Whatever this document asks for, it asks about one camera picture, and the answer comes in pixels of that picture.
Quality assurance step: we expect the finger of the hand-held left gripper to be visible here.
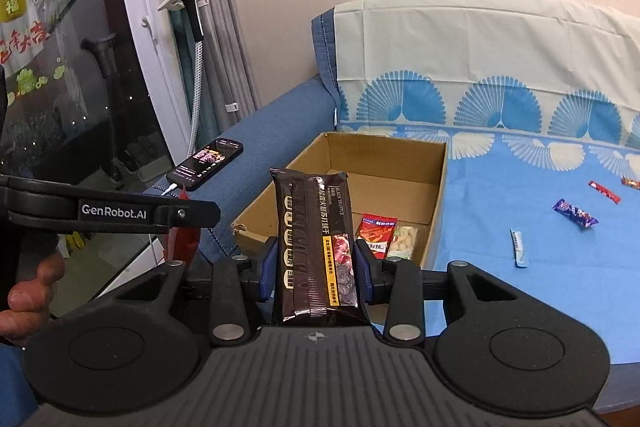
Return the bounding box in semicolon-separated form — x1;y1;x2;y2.
152;201;222;234

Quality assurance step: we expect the small red stick packet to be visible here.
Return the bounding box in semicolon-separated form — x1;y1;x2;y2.
587;180;622;204

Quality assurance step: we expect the green white nut packet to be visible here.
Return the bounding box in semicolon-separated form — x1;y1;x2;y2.
386;225;419;260

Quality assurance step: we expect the black garment steamer with hose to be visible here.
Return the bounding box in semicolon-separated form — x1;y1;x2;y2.
158;0;207;158

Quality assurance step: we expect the cardboard box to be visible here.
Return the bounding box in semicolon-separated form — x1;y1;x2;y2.
231;132;448;270

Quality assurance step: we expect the purple candy wrapper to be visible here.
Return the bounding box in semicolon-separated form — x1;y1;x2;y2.
551;198;599;231

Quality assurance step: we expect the blue sofa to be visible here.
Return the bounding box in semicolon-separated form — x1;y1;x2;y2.
187;4;343;263

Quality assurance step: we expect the person's left hand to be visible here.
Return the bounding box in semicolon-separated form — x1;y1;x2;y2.
0;252;66;349

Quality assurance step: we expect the black smartphone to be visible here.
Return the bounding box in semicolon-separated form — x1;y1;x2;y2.
166;138;244;192

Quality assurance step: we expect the dark brown biscuit packet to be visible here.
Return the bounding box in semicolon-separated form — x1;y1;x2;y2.
269;168;371;327

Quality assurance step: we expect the blue fan print sheet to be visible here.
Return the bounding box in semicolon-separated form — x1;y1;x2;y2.
332;0;640;365

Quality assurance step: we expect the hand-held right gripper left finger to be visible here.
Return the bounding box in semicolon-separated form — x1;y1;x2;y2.
97;236;279;348

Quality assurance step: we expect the red spicy strip packet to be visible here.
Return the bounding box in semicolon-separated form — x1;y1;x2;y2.
354;213;399;260

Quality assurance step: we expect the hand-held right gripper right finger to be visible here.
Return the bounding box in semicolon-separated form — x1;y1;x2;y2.
354;241;531;348

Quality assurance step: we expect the blue denim clothing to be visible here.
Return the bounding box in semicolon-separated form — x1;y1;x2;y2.
0;341;40;427

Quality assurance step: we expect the thin white blue stick packet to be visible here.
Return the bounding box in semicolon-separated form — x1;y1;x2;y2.
509;228;529;268

